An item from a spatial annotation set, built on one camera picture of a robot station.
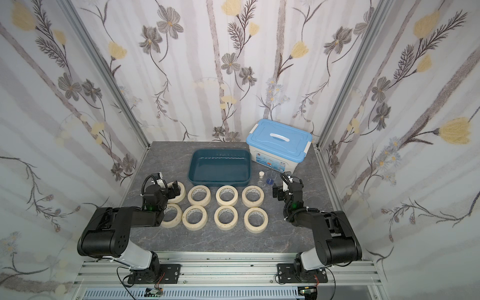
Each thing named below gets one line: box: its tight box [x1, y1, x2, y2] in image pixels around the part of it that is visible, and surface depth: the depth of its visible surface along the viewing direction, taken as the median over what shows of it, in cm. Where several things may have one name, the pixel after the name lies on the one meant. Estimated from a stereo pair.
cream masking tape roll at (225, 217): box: [213, 205, 239, 231], surface depth 90 cm
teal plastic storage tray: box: [187, 148, 252, 187], surface depth 113 cm
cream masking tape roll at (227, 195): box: [215, 185, 239, 207], surface depth 97 cm
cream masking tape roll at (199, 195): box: [187, 184, 212, 207], surface depth 97 cm
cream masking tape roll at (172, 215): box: [160, 203, 183, 229], surface depth 88 cm
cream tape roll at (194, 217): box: [181, 205, 209, 231], surface depth 90 cm
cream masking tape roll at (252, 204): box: [241, 185, 265, 208], surface depth 95 cm
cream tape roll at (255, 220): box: [243, 206, 269, 234], surface depth 90 cm
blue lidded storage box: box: [246, 118, 313, 174], surface depth 101 cm
